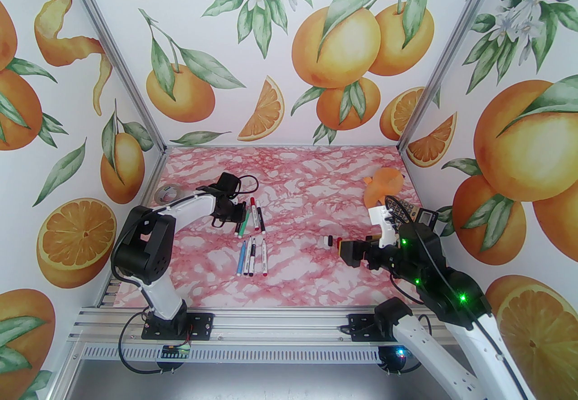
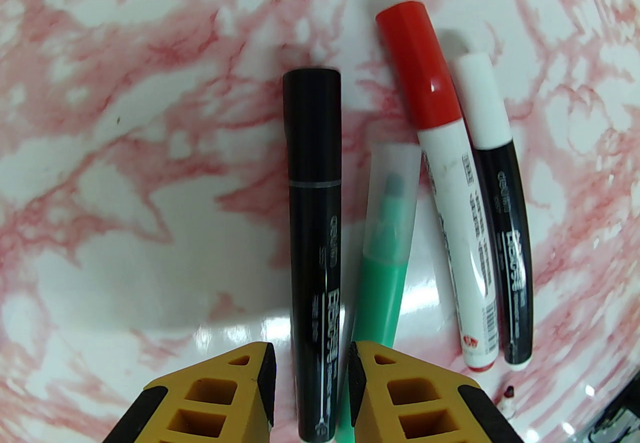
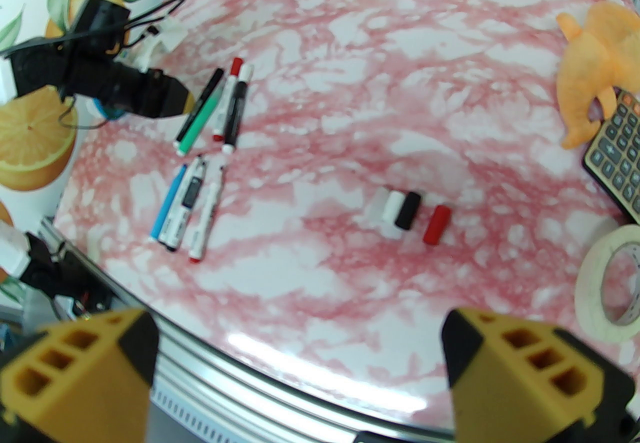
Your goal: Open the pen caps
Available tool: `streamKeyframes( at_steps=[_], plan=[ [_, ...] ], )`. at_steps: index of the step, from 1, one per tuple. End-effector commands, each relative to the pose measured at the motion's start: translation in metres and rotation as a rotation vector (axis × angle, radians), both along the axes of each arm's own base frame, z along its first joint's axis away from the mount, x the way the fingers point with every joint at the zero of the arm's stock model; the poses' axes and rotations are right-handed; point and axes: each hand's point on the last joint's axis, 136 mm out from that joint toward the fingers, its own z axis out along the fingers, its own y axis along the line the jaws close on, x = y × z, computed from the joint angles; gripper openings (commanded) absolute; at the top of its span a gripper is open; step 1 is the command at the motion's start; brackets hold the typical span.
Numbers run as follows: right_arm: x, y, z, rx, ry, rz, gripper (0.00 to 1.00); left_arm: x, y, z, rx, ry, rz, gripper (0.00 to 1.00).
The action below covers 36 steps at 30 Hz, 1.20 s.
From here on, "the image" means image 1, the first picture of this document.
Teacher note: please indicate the orange plush toy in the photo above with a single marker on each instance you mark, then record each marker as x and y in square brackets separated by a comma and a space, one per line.
[388, 183]

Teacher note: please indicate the small circuit board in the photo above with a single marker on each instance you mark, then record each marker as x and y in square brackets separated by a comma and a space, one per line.
[174, 351]
[404, 353]

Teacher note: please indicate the aluminium frame post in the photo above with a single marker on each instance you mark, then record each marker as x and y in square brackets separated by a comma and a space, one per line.
[449, 50]
[113, 50]

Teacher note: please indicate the perforated metal strip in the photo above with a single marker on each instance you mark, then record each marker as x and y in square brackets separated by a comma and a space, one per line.
[271, 353]

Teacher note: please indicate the pink marble pattern mat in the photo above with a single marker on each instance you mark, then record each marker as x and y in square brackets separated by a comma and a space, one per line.
[293, 294]

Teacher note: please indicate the blue pen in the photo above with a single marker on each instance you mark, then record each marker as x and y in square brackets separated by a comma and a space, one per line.
[241, 258]

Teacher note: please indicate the white marker pen black ink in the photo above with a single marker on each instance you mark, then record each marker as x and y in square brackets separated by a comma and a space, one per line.
[248, 256]
[261, 220]
[253, 256]

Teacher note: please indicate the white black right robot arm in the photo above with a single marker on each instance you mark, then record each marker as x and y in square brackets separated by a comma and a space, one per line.
[429, 344]

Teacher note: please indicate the grey desk calculator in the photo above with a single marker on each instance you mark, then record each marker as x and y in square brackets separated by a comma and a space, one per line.
[426, 215]

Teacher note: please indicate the clear tape roll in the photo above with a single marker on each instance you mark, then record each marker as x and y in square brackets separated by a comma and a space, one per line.
[159, 196]

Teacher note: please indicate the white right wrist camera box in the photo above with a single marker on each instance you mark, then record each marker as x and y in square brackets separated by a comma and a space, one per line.
[384, 222]

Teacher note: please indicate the white marker pen red ink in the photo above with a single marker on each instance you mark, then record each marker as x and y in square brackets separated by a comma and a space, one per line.
[263, 258]
[254, 215]

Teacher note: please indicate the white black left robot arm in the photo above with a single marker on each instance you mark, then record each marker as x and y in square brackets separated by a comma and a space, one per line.
[180, 206]

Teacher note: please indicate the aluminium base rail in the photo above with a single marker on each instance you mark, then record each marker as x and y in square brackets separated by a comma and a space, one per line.
[280, 326]

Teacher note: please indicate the green pen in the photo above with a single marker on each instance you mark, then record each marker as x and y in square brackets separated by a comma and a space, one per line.
[243, 224]

